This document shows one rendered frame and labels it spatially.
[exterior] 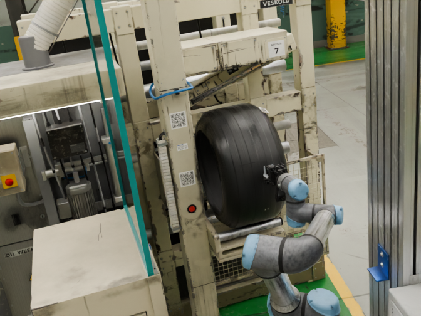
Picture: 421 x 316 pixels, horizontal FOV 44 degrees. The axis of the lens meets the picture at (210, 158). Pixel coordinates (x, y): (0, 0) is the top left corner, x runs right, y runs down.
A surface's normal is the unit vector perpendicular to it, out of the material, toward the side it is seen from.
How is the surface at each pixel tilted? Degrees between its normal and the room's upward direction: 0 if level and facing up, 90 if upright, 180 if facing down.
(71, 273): 0
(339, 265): 0
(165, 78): 90
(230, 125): 29
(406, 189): 90
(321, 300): 7
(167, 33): 90
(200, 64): 90
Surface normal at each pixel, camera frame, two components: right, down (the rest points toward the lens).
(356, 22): 0.11, 0.34
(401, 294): -0.12, -0.93
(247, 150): 0.18, -0.25
